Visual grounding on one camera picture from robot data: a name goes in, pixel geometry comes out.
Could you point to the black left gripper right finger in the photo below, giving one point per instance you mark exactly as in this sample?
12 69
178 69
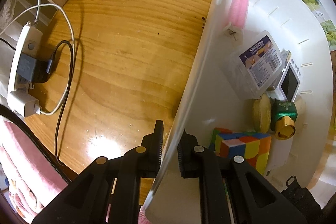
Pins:
230 191

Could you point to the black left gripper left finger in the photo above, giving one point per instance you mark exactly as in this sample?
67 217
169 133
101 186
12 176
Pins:
107 191

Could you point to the cream round case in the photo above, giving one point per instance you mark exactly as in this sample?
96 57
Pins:
262 114

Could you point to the green bottle gold cap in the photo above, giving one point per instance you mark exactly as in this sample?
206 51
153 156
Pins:
283 118

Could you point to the white small screen device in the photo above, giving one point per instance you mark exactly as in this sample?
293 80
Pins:
286 85

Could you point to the clear plastic toothpick box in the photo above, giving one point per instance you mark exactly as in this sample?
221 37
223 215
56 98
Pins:
253 66

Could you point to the white plastic storage bin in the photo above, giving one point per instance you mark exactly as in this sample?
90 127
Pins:
225 80

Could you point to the white square box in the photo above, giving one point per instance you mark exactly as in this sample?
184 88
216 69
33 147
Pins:
278 154

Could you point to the multicolour puzzle cube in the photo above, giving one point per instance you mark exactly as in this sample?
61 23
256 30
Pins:
252 146

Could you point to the white usb charger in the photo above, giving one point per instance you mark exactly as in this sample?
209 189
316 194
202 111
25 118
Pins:
23 103

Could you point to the grey power adapter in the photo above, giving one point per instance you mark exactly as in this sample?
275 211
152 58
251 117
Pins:
32 69

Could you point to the white power strip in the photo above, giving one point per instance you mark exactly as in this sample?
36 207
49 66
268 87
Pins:
28 43

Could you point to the pink foam roller item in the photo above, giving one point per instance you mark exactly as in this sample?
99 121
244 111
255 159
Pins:
237 16

